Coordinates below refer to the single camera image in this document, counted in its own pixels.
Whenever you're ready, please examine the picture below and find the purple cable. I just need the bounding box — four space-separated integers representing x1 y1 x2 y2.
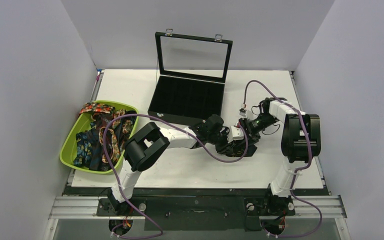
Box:
102 113 249 240
241 80 323 239

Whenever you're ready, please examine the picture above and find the brown paisley tie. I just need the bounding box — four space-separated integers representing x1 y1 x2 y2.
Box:
98 109 136 165

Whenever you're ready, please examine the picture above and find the blue floral tie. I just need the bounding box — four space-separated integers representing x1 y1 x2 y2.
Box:
73 130 96 168

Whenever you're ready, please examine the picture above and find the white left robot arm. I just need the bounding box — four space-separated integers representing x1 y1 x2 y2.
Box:
108 114 251 215

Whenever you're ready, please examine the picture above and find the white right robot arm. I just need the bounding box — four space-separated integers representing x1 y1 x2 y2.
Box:
238 97 321 214

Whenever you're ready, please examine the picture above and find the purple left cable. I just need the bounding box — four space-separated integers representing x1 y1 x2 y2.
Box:
102 113 249 240

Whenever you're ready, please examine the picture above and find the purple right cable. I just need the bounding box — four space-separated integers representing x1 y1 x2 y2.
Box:
241 80 323 239

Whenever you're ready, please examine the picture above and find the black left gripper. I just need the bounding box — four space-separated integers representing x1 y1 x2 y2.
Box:
207 128 235 154

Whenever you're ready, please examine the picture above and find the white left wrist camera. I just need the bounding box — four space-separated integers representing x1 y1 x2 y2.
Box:
227 122 244 143

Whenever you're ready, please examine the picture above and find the red floral tie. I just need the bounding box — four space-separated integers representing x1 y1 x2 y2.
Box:
79 102 116 121

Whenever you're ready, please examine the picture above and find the black gold floral tie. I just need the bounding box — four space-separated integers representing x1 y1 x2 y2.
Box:
226 140 258 157

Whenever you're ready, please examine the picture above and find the aluminium rail frame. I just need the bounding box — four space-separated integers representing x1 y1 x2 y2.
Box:
48 195 347 220

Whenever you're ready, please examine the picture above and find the black display case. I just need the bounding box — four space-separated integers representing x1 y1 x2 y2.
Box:
147 28 233 125

